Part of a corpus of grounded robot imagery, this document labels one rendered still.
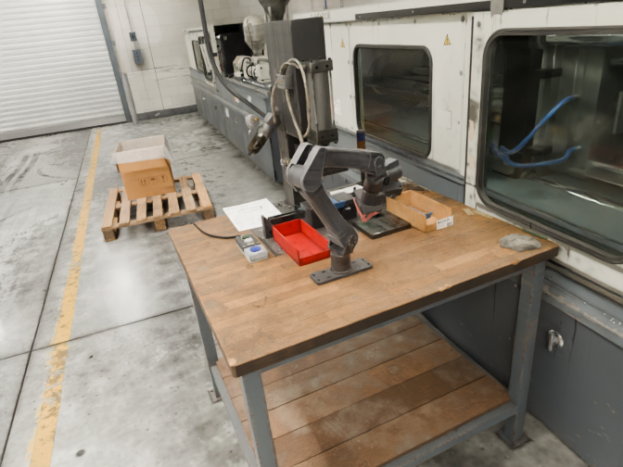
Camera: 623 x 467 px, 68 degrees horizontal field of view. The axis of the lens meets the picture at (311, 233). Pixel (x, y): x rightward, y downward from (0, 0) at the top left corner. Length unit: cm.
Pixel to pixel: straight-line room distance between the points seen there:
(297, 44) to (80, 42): 917
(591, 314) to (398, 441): 80
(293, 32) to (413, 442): 152
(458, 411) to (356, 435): 41
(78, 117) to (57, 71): 92
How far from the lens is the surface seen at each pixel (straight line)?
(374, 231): 171
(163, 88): 1086
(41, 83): 1087
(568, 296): 181
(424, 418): 196
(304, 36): 176
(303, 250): 164
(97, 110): 1084
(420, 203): 191
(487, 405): 204
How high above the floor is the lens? 165
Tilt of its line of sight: 25 degrees down
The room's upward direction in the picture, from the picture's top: 6 degrees counter-clockwise
